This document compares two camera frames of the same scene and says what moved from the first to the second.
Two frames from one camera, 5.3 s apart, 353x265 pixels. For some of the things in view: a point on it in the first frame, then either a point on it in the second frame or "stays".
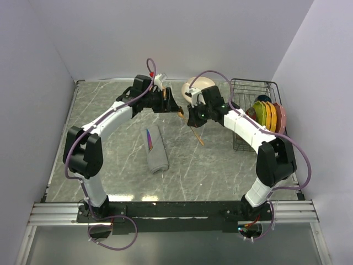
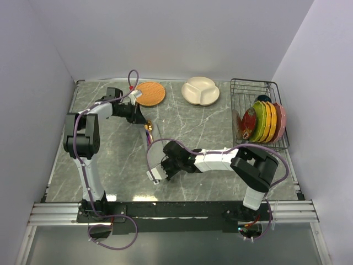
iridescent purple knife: [149, 141] stays
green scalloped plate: [261, 113] stays
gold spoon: [181, 116] to [148, 126]
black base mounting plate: [151, 218] stays
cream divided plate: [200, 83] stays
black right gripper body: [200, 114] to [171, 167]
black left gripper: [169, 105] to [137, 116]
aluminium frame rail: [287, 212] stays
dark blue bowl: [264, 98] stays
